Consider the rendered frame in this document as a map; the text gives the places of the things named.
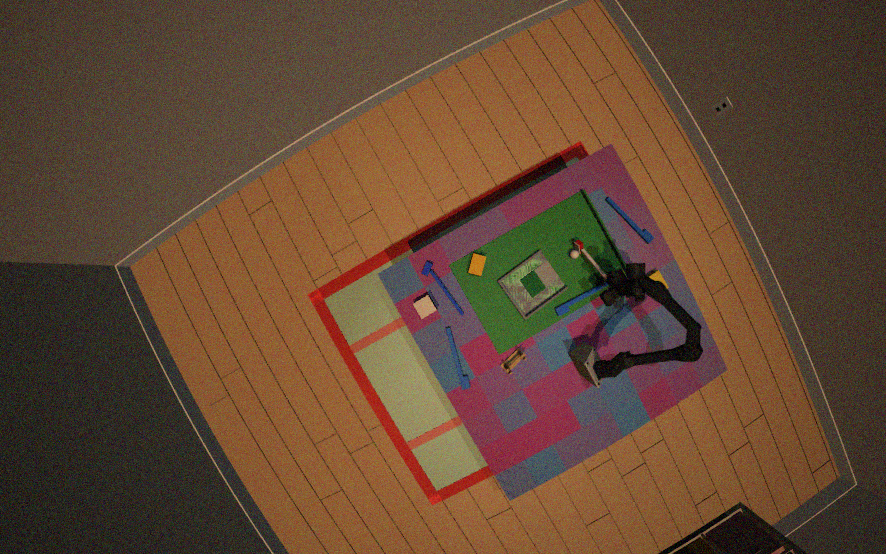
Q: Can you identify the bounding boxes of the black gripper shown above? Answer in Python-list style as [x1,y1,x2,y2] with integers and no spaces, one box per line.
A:
[599,280,635,307]

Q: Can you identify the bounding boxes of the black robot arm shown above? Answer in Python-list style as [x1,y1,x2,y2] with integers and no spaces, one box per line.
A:
[593,263,703,381]

